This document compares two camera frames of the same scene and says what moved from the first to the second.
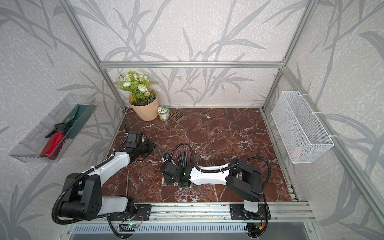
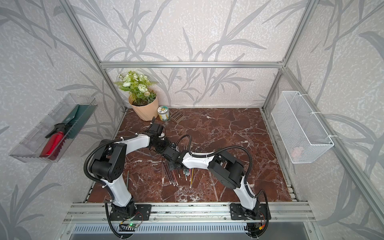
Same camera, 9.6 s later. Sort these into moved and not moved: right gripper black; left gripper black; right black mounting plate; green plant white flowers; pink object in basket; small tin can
Moved: left gripper black; right gripper black
Not moved: right black mounting plate; green plant white flowers; small tin can; pink object in basket
